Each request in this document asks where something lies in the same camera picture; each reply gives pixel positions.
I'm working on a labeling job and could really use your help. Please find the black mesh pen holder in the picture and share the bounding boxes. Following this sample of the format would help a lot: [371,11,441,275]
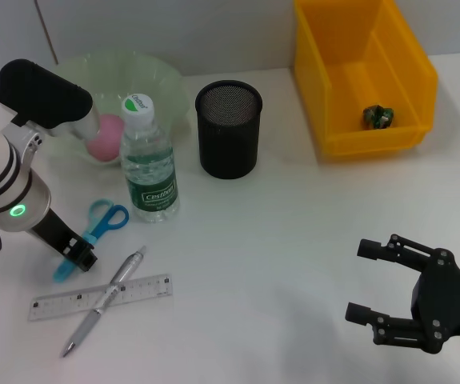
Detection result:
[194,79,263,180]

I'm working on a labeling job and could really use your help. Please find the green plastic wrapper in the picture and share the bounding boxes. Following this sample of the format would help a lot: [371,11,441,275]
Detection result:
[362,104,395,130]

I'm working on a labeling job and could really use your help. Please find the pale green glass fruit plate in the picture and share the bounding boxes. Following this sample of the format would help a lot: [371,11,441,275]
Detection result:
[51,48,193,167]

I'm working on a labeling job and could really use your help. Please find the clear green-label water bottle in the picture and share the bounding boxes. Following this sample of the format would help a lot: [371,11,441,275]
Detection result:
[119,92,182,224]

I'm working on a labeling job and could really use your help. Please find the blue scissors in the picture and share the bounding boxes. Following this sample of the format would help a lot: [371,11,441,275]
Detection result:
[52,198,130,283]

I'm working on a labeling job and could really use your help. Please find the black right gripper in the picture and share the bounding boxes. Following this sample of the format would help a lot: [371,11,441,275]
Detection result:
[344,234,460,355]

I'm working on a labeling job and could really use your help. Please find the silver pen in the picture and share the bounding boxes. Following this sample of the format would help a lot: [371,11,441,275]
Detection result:
[61,245,148,358]

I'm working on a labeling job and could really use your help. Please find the pink toy peach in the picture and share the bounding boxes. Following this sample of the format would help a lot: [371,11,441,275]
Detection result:
[85,114,126,163]

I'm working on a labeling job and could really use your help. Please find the transparent plastic ruler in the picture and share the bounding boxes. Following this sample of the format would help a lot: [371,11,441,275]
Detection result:
[27,273,174,322]

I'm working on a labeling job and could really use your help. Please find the yellow plastic bin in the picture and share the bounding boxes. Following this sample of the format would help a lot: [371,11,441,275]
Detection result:
[292,0,440,159]

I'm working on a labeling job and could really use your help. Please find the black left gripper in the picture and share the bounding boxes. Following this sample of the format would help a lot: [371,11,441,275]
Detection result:
[31,207,97,274]

